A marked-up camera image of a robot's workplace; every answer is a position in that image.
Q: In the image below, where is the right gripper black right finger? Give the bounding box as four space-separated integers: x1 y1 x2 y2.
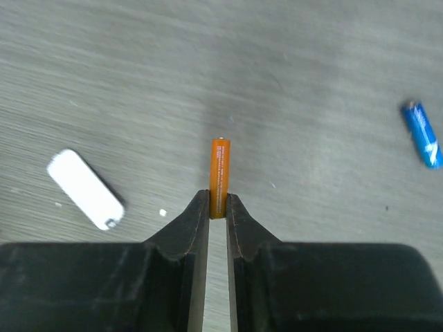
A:
226 194 442 331

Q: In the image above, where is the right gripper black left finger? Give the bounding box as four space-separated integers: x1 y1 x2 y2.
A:
1 190 209 331

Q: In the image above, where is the orange battery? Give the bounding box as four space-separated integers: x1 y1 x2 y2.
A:
209 137 230 219

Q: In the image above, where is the white battery cover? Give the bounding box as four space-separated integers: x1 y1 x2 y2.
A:
46 149 125 231

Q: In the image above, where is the blue battery lower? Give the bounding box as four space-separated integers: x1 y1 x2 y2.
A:
401 100 442 169

